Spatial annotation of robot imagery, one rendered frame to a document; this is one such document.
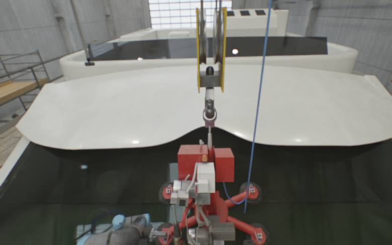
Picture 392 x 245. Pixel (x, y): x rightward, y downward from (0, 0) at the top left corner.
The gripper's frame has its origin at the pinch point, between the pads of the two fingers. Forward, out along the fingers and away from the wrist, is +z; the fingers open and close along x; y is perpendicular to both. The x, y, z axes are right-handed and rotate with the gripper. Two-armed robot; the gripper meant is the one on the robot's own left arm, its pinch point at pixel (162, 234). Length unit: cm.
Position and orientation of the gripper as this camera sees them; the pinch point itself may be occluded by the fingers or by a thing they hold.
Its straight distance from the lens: 146.7
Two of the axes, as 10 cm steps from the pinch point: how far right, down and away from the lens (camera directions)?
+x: 0.3, -2.1, 9.8
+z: 10.0, -0.2, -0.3
